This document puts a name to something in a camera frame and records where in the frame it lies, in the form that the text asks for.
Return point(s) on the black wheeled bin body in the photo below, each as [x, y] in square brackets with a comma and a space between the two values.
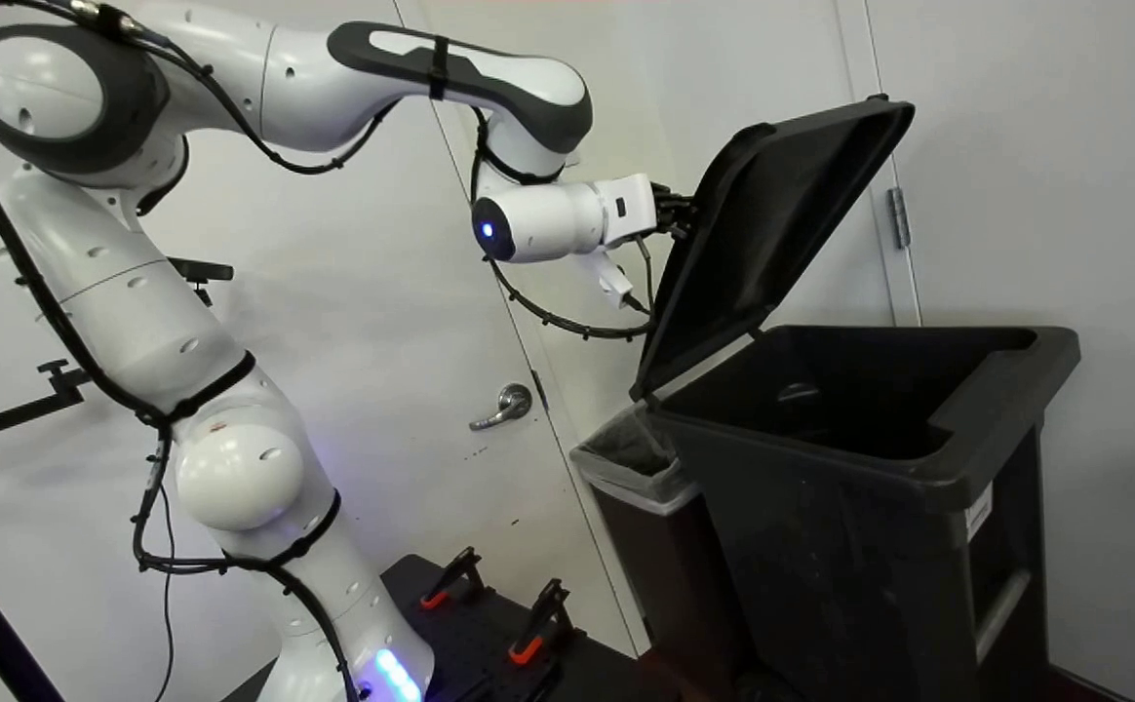
[879, 504]

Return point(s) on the silver door lever handle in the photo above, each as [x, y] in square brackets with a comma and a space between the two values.
[512, 403]

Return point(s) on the left black orange clamp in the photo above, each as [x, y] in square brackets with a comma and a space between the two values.
[453, 581]

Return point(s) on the silver door hinge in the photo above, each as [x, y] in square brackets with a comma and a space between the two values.
[900, 221]

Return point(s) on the right black orange clamp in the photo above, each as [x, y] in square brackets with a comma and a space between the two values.
[544, 624]

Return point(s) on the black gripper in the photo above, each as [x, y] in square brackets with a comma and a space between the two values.
[672, 213]

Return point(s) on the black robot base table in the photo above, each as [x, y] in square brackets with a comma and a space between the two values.
[468, 656]

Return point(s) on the black bin lid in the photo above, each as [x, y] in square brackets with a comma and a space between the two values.
[761, 213]

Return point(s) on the black orange clamp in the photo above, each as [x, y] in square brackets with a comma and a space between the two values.
[453, 581]
[544, 624]

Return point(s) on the small bin with clear liner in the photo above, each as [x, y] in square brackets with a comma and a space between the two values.
[657, 528]

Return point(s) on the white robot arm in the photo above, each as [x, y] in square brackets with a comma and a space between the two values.
[94, 125]

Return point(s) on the black camera on stand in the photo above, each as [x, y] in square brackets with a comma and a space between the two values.
[202, 274]

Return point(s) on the black tripod bar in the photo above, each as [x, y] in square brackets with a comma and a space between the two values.
[63, 387]

